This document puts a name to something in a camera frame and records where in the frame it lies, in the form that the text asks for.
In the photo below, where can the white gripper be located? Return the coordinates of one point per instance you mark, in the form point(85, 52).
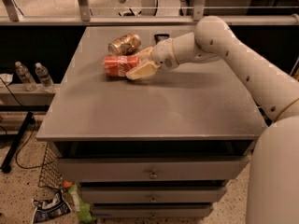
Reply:
point(163, 54)

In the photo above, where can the red coke can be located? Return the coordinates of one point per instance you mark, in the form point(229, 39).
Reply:
point(118, 66)

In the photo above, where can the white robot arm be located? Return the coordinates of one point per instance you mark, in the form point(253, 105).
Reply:
point(273, 192)

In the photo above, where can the orange soda can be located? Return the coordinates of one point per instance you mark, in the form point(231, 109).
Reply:
point(125, 45)

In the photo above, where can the grey drawer cabinet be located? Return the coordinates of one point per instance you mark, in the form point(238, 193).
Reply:
point(198, 110)

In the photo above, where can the right water bottle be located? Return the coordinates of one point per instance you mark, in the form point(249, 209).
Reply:
point(44, 77)

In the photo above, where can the water bottle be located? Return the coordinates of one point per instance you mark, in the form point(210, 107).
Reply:
point(44, 77)
point(25, 76)

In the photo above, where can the top drawer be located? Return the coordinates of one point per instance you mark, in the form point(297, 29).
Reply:
point(138, 170)

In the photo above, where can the drawer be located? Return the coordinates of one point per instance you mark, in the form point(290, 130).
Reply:
point(148, 211)
point(138, 170)
point(153, 194)

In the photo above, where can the left water bottle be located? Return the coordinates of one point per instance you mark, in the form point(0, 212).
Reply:
point(25, 76)

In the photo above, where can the middle drawer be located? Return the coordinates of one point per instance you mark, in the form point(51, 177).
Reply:
point(153, 194)

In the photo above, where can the metal railing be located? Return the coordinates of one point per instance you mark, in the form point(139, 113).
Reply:
point(90, 12)

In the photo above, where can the bottom drawer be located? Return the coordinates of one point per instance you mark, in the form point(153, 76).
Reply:
point(148, 211)

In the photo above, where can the green plastic bottle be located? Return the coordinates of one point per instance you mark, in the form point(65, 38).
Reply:
point(83, 209)

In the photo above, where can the black stand leg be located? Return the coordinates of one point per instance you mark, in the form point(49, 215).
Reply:
point(5, 166)

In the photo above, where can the crumpled chip bag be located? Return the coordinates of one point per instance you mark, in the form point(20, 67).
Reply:
point(46, 210)

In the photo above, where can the wire mesh basket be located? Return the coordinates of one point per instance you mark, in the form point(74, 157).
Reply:
point(50, 177)

